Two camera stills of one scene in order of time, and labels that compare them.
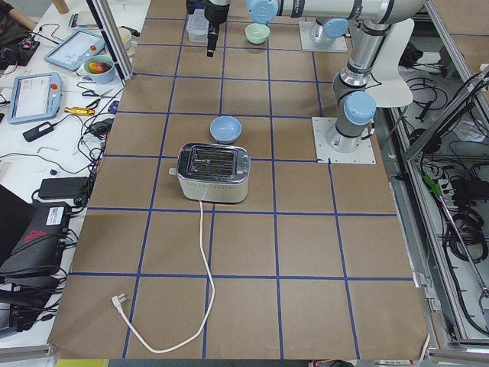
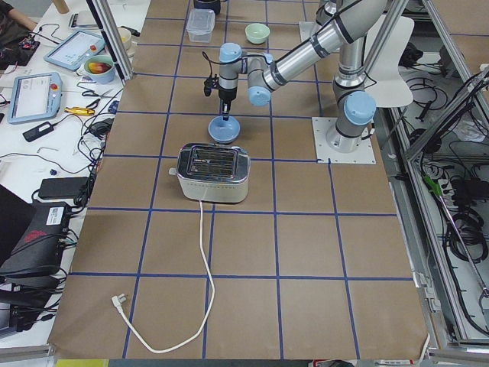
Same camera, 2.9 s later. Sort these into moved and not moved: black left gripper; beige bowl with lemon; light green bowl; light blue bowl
Moved: black left gripper
Not moved: light green bowl; light blue bowl; beige bowl with lemon
